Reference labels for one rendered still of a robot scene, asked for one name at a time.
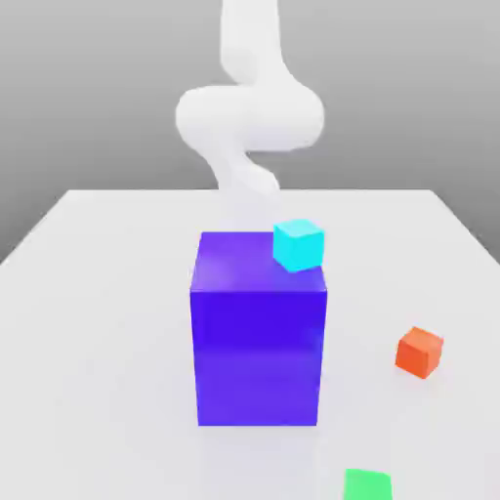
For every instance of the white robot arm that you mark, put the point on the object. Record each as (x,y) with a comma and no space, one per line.
(250,117)

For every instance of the small cyan cube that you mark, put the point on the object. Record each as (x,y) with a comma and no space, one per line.
(299,246)

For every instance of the small orange cube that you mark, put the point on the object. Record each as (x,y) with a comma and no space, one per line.
(416,353)

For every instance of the small green cube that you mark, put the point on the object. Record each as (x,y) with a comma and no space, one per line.
(367,486)

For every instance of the large blue box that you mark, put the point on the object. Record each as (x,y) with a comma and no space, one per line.
(258,351)

